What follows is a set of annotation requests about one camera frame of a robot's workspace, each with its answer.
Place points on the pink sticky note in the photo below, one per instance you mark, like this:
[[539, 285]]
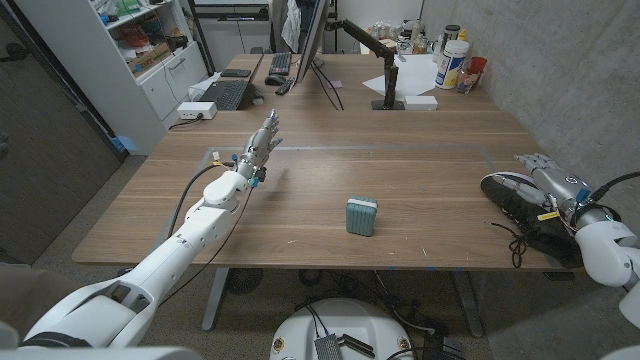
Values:
[[334, 84]]

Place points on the white wipes canister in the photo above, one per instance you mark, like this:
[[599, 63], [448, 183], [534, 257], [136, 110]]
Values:
[[451, 65]]

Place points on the cardboard box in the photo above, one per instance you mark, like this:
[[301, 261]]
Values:
[[148, 58]]

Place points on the white paper sheet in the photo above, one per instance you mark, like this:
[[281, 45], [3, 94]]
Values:
[[415, 75]]

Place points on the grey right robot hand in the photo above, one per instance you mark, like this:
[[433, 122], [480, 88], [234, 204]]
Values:
[[557, 186]]

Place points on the blue plastic piece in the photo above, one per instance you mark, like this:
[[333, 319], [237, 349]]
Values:
[[124, 144]]

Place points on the black computer mouse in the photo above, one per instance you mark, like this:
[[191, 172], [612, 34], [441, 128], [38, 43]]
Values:
[[275, 79]]

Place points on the hanging white garment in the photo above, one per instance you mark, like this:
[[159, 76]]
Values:
[[291, 25]]

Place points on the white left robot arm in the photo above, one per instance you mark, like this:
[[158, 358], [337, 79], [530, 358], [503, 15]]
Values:
[[170, 260]]

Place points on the white power box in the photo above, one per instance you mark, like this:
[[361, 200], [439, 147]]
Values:
[[196, 110]]

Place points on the black remote control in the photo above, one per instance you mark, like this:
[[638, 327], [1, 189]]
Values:
[[285, 86]]

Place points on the computer monitor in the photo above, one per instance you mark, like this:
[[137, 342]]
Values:
[[312, 40]]

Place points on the red cup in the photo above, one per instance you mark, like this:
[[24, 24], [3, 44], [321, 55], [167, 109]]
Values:
[[478, 64]]

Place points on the white plastic bag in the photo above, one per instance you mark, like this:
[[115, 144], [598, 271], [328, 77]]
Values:
[[201, 85]]

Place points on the yellow cap bottle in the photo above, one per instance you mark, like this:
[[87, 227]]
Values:
[[462, 35]]

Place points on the black silver thermos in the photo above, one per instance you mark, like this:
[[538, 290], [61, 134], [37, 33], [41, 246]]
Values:
[[450, 34]]

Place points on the black white sneaker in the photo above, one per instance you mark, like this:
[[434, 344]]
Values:
[[520, 212]]

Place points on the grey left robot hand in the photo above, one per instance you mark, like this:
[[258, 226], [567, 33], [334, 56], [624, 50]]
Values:
[[259, 147]]

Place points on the black keyboard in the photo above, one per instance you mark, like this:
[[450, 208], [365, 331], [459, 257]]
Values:
[[280, 63]]

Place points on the flat black device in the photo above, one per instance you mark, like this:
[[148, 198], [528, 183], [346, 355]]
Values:
[[235, 73]]

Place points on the clear glass cup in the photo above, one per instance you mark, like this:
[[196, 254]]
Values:
[[467, 81]]

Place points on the black laptop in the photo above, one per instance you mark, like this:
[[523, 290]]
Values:
[[225, 94]]

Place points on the white shelf cabinet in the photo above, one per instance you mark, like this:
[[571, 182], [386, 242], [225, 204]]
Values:
[[160, 90]]

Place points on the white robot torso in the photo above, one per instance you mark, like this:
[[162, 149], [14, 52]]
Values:
[[345, 325]]

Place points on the flat white box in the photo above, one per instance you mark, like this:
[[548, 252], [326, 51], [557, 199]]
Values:
[[420, 102]]

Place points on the brown fabric seat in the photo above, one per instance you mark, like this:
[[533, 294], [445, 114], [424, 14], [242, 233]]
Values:
[[30, 295]]

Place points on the teal ribbed soap box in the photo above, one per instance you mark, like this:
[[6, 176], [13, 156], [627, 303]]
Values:
[[361, 217]]

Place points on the orange snack bag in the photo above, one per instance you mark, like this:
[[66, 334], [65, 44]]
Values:
[[133, 36]]

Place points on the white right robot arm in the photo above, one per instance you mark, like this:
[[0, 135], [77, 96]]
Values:
[[607, 250]]

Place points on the grey table leg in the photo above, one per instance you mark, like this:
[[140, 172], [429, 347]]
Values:
[[215, 300], [468, 302]]

